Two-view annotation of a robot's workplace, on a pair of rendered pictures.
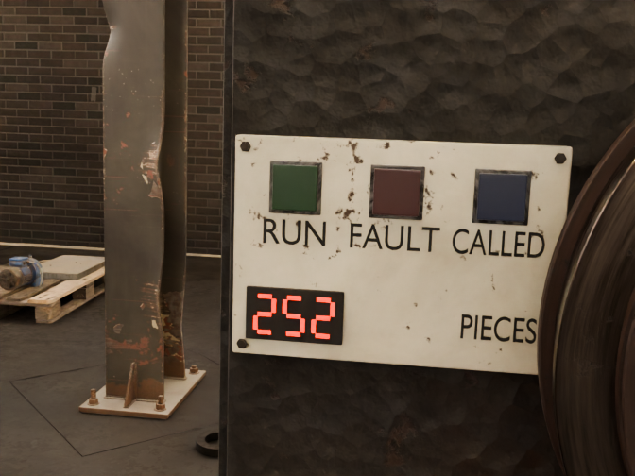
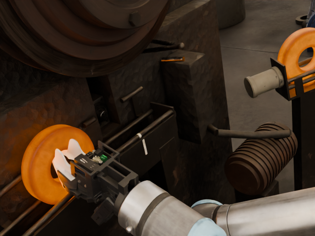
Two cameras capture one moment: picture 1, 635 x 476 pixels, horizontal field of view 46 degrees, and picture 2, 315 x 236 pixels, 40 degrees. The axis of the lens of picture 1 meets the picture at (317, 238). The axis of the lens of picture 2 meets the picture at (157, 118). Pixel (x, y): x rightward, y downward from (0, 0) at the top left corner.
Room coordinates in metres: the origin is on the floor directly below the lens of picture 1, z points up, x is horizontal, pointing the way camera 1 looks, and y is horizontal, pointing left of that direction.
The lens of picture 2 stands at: (-0.14, 0.24, 1.21)
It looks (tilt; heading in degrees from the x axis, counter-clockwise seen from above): 29 degrees down; 309
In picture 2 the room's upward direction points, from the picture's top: 12 degrees counter-clockwise
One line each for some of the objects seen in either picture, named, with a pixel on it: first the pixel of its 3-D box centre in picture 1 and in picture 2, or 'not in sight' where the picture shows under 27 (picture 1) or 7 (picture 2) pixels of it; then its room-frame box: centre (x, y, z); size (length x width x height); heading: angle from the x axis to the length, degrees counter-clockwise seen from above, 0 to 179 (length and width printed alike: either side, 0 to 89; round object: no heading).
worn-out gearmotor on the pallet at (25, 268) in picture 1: (29, 270); not in sight; (4.67, 1.82, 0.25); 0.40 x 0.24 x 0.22; 172
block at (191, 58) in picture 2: not in sight; (188, 97); (0.43, -0.62, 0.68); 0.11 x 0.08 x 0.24; 172
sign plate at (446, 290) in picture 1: (394, 253); not in sight; (0.60, -0.06, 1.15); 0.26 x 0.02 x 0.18; 82
